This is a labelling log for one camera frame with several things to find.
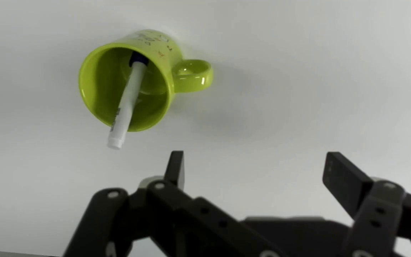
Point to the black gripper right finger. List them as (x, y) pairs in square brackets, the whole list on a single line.
[(385, 214)]

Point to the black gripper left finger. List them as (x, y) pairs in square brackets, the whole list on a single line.
[(177, 218)]

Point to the white marker with blue cap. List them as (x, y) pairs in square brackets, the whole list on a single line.
[(127, 104)]

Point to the green ceramic mug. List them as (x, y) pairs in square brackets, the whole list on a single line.
[(157, 71)]

